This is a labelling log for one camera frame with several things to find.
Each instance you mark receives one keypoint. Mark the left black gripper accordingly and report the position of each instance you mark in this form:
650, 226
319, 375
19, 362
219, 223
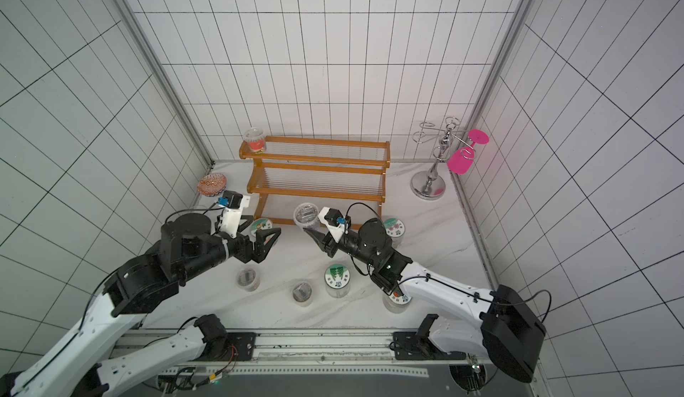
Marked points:
260, 253

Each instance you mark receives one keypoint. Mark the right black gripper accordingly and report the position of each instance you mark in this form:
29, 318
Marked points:
329, 239

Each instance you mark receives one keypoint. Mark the small container purple seeds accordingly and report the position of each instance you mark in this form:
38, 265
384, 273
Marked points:
306, 216

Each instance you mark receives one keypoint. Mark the small container dark seeds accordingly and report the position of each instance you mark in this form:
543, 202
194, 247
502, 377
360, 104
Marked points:
248, 279

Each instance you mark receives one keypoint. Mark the small container brown seeds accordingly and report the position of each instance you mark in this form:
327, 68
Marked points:
303, 294

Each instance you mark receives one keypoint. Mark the orange wooden two-tier shelf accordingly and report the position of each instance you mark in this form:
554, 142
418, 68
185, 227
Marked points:
308, 168

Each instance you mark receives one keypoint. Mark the small container red seeds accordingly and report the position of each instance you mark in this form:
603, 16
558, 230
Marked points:
255, 139

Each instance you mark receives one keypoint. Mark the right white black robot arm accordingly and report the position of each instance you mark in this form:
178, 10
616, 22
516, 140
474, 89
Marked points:
497, 324

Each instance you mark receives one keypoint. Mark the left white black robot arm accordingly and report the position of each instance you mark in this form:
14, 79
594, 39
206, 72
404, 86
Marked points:
188, 247

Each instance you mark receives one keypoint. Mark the red seed jar monkey lid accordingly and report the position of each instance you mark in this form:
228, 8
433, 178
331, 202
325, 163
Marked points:
260, 225

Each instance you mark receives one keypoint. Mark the flower label seed jar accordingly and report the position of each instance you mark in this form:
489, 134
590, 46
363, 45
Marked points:
395, 228

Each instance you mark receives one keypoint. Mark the green tree lid jar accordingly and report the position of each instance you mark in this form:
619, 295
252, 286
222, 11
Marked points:
337, 279

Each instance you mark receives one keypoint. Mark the orange patterned glass bowl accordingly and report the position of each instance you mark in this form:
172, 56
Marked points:
212, 185

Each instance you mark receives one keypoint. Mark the strawberry lid jar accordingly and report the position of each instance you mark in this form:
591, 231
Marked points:
396, 303

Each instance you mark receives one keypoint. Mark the chrome wine glass rack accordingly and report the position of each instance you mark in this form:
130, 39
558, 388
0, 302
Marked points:
429, 185

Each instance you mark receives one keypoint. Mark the pink plastic wine glass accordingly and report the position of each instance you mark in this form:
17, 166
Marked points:
464, 157

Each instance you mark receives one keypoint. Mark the round black floor port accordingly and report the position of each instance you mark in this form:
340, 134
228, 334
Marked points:
470, 378

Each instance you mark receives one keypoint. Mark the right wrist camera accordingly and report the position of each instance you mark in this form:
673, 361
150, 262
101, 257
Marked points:
334, 221

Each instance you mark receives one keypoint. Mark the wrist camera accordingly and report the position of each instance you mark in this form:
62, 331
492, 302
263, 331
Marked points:
334, 221
233, 204

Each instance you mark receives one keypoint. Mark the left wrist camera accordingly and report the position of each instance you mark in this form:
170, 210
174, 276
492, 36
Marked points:
233, 204

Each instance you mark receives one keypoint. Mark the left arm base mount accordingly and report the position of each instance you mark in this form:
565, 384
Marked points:
229, 347

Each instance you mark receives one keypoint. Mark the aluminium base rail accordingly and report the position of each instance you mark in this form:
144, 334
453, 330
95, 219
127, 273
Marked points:
313, 350

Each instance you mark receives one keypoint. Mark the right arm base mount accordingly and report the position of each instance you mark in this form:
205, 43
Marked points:
410, 346

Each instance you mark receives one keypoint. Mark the wiring bundle under rail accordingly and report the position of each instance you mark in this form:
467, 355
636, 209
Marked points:
197, 378

